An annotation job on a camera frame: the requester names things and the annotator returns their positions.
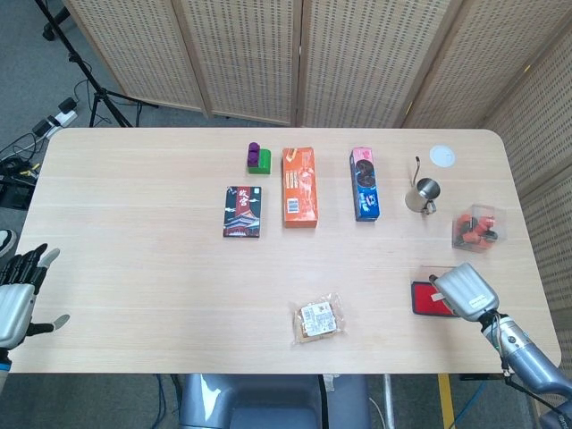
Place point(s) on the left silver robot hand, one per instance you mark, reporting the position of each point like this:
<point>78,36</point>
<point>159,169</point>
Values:
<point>13,313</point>

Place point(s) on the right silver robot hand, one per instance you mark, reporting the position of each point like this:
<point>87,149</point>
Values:
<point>467,290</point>

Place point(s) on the small red white tube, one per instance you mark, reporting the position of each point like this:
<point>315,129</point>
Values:
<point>436,297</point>

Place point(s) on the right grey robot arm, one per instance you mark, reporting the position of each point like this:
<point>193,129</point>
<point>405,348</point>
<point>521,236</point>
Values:
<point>523,353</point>

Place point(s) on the red stamp pad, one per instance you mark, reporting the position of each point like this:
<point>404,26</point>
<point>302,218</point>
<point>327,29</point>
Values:
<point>422,297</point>

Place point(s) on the clear box with orange toys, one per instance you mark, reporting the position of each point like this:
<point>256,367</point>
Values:
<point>478,228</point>

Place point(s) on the steel pitcher with thin spout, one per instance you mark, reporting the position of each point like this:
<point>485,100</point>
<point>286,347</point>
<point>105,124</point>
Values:
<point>422,194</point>

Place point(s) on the white round table grommet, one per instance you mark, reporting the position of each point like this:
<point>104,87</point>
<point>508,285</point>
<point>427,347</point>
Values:
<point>443,157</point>

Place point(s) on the metal table leg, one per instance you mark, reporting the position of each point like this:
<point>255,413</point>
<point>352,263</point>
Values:
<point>389,402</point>

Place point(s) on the blue cookie box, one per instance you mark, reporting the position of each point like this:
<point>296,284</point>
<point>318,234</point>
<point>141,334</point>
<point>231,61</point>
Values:
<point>365,183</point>

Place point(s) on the plastic wrapped cake slice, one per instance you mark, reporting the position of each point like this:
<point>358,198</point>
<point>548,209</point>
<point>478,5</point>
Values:
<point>318,318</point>

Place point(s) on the woven wooden folding screen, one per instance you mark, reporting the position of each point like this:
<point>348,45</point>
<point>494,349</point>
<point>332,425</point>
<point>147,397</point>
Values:
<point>246,53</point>
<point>545,134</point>

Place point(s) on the black power adapter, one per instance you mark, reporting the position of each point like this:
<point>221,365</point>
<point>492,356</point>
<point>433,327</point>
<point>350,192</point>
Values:
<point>41,127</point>
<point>67,105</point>

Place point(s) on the orange cardboard snack box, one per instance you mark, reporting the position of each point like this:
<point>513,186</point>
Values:
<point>300,187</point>

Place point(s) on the white power strip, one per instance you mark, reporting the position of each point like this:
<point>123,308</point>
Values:
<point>62,119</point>

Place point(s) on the grey robot torso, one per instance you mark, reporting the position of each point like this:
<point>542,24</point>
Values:
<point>268,402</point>

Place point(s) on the black tripod stand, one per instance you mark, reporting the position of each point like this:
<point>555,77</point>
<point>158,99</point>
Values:
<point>100,96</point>

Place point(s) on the dark palace print card box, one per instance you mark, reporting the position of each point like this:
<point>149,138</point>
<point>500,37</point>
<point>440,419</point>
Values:
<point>242,212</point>

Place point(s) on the green toy block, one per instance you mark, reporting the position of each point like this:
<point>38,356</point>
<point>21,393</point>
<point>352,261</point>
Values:
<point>264,162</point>

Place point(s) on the purple toy block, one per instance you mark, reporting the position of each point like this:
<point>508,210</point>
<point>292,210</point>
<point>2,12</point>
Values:
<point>254,154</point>

